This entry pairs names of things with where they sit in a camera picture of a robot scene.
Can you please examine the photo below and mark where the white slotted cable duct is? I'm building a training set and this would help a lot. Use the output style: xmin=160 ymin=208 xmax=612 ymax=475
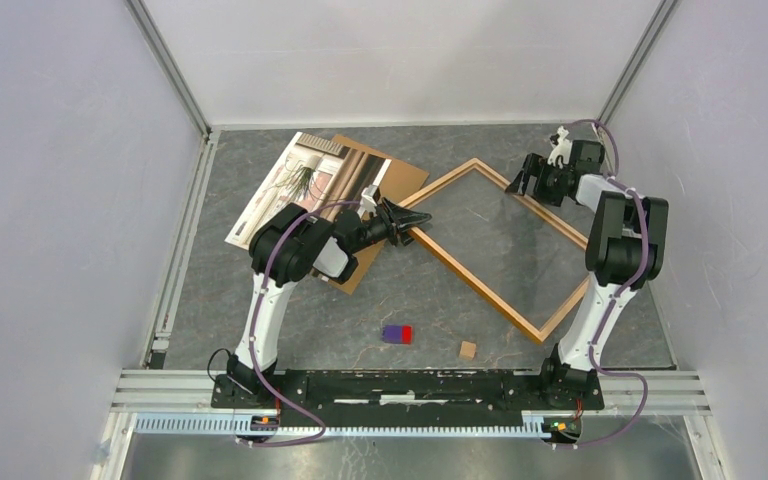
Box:
xmin=134 ymin=413 xmax=550 ymax=440

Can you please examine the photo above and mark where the purple red block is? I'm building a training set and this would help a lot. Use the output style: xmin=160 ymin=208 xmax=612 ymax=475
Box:
xmin=381 ymin=325 xmax=414 ymax=345

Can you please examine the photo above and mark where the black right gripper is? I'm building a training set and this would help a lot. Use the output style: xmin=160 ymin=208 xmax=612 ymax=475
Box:
xmin=504 ymin=153 xmax=570 ymax=208

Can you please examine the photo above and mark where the printed photo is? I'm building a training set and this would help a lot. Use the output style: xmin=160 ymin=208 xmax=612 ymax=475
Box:
xmin=225 ymin=132 xmax=392 ymax=250

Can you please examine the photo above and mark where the wooden picture frame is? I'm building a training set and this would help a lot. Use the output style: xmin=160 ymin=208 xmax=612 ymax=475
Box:
xmin=401 ymin=158 xmax=589 ymax=345

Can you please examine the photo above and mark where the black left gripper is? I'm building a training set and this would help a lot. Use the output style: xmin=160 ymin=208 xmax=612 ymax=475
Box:
xmin=350 ymin=196 xmax=433 ymax=254

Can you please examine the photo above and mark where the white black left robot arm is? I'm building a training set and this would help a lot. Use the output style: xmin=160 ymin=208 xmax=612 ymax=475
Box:
xmin=226 ymin=186 xmax=432 ymax=408

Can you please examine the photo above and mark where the brown backing board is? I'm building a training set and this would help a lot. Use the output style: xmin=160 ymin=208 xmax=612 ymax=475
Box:
xmin=329 ymin=134 xmax=430 ymax=295

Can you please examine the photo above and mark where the small wooden cube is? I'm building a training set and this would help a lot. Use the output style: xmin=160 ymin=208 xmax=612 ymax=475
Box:
xmin=458 ymin=341 xmax=477 ymax=361

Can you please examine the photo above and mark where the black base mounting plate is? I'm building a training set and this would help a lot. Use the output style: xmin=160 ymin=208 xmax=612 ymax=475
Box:
xmin=211 ymin=369 xmax=605 ymax=427

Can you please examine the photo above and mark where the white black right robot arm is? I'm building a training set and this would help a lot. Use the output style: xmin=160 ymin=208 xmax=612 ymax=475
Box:
xmin=505 ymin=126 xmax=669 ymax=408

